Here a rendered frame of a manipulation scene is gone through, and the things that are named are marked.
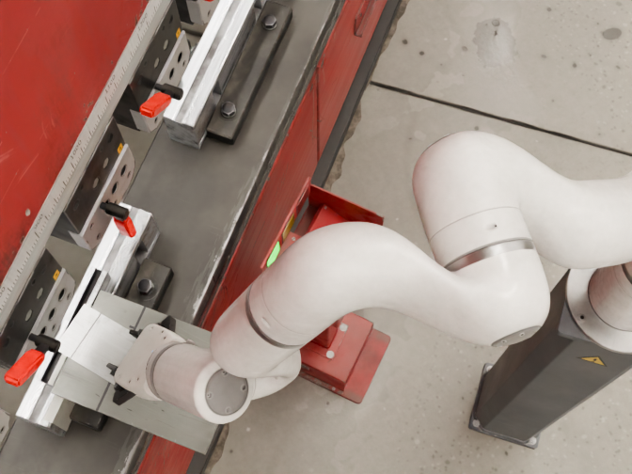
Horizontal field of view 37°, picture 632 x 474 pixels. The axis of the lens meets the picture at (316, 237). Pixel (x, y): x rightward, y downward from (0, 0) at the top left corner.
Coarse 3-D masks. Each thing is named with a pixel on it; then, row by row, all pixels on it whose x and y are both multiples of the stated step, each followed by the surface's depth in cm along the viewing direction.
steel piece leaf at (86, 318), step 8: (80, 312) 154; (88, 312) 154; (96, 312) 154; (80, 320) 154; (88, 320) 154; (96, 320) 154; (72, 328) 153; (80, 328) 153; (88, 328) 153; (64, 336) 153; (72, 336) 153; (80, 336) 153; (64, 344) 152; (72, 344) 152; (64, 352) 152; (72, 352) 152
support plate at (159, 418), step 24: (120, 312) 154; (144, 312) 154; (192, 336) 153; (72, 360) 151; (72, 384) 150; (96, 384) 150; (120, 408) 149; (144, 408) 149; (168, 408) 149; (168, 432) 148; (192, 432) 148
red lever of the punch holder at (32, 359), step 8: (32, 336) 126; (40, 336) 126; (48, 336) 126; (40, 344) 125; (48, 344) 125; (56, 344) 125; (32, 352) 123; (40, 352) 124; (56, 352) 126; (24, 360) 121; (32, 360) 122; (40, 360) 123; (16, 368) 120; (24, 368) 120; (32, 368) 121; (8, 376) 119; (16, 376) 119; (24, 376) 120; (16, 384) 119
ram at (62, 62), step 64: (0, 0) 91; (64, 0) 104; (128, 0) 120; (0, 64) 96; (64, 64) 109; (0, 128) 100; (64, 128) 115; (0, 192) 105; (64, 192) 122; (0, 256) 111; (0, 320) 117
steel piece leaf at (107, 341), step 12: (96, 324) 153; (108, 324) 153; (96, 336) 153; (108, 336) 153; (120, 336) 153; (132, 336) 153; (84, 348) 152; (96, 348) 152; (108, 348) 152; (120, 348) 152; (84, 360) 151; (96, 360) 151; (108, 360) 151; (120, 360) 151; (96, 372) 151; (108, 372) 151
